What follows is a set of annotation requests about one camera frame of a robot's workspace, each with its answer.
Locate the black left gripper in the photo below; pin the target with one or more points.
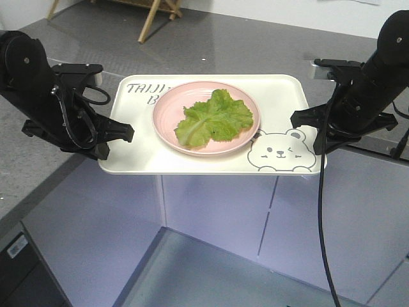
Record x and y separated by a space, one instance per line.
74 126

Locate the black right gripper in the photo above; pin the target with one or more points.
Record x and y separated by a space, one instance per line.
355 112

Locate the pink round plate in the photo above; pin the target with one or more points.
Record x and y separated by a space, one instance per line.
168 112

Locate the green lettuce leaf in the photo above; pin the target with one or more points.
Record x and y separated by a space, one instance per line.
220 118

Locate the cream bear serving tray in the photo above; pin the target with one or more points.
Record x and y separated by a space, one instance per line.
276 148

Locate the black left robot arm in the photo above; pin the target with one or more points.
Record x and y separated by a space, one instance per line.
26 76

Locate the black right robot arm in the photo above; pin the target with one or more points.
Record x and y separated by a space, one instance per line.
388 65

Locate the grey side cabinet doors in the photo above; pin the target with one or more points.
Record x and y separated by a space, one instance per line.
203 240

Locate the wooden folding rack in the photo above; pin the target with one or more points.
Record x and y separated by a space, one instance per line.
104 23

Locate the black drawer sterilizer cabinet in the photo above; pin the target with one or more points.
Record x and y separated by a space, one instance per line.
26 280

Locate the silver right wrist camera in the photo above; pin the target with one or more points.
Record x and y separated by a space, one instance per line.
325 68

